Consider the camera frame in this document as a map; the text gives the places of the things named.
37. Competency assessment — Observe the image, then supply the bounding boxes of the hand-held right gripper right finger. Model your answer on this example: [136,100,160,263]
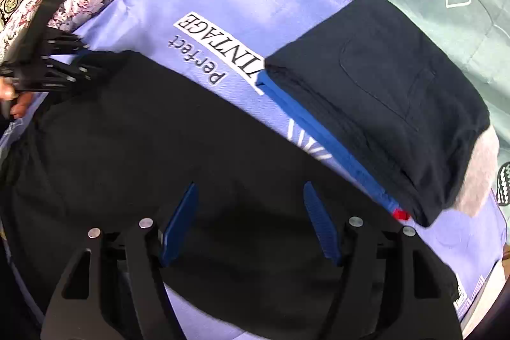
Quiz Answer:
[303,181,465,340]

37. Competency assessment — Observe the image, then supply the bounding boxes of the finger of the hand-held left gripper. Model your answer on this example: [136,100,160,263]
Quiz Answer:
[24,54,109,91]
[42,30,86,56]

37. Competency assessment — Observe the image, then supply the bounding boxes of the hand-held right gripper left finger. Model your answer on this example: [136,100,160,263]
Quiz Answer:
[40,183,200,340]

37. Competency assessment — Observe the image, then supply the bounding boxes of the black pants with yellow print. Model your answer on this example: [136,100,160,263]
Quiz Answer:
[0,50,457,340]

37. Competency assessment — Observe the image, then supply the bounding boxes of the blue folded pants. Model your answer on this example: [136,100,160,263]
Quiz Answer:
[257,75,411,222]

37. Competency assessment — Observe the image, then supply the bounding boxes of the dark navy folded pants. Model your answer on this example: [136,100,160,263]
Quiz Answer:
[264,0,491,228]

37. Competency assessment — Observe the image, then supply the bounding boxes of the person's left hand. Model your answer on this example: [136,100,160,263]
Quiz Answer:
[0,79,36,118]

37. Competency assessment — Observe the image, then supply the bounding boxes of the purple printed bed sheet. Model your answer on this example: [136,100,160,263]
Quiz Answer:
[0,0,507,340]

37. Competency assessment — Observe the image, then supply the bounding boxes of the pale grey fuzzy cloth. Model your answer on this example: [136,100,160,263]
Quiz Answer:
[456,124,501,217]

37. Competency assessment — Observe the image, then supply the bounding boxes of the black framed wall ornament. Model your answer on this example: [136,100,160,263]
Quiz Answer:
[0,0,24,24]

